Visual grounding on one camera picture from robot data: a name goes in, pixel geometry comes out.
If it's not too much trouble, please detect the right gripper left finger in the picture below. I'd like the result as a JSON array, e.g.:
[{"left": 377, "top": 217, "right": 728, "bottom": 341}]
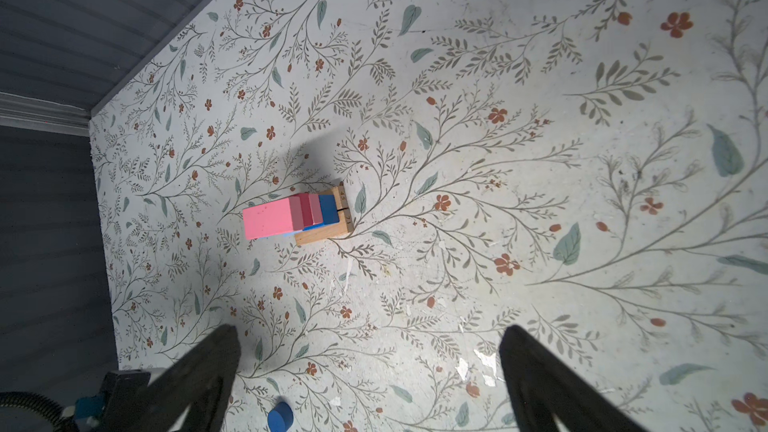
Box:
[{"left": 122, "top": 325, "right": 241, "bottom": 431}]

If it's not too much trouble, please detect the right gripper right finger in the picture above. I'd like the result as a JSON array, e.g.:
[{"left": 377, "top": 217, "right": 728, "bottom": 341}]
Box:
[{"left": 499, "top": 325, "right": 643, "bottom": 431}]

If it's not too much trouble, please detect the dark blue round block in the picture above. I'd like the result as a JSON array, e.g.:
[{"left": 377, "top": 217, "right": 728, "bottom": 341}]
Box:
[{"left": 267, "top": 402, "right": 294, "bottom": 432}]

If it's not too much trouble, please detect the magenta cube block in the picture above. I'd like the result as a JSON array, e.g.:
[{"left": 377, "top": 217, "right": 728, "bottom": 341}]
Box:
[{"left": 298, "top": 193, "right": 314, "bottom": 230}]

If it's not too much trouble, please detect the blue cube block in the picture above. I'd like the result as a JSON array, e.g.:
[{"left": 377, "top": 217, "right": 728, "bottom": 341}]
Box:
[{"left": 318, "top": 194, "right": 340, "bottom": 226}]

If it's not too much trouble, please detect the natural wood plank block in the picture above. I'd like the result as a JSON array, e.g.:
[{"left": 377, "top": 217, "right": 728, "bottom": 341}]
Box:
[{"left": 329, "top": 182, "right": 349, "bottom": 210}]

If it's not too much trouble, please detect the light pink rectangular block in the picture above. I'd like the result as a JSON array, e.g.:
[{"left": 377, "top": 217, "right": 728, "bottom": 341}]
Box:
[{"left": 308, "top": 194, "right": 323, "bottom": 227}]

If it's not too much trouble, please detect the floral patterned table mat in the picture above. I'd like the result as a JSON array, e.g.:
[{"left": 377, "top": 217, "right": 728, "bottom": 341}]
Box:
[{"left": 90, "top": 0, "right": 767, "bottom": 431}]

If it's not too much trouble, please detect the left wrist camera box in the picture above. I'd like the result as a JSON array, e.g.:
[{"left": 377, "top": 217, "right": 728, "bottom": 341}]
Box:
[{"left": 67, "top": 369, "right": 152, "bottom": 431}]

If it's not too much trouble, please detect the left black corrugated cable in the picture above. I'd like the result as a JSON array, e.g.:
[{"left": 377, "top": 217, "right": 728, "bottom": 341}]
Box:
[{"left": 0, "top": 391, "right": 64, "bottom": 432}]

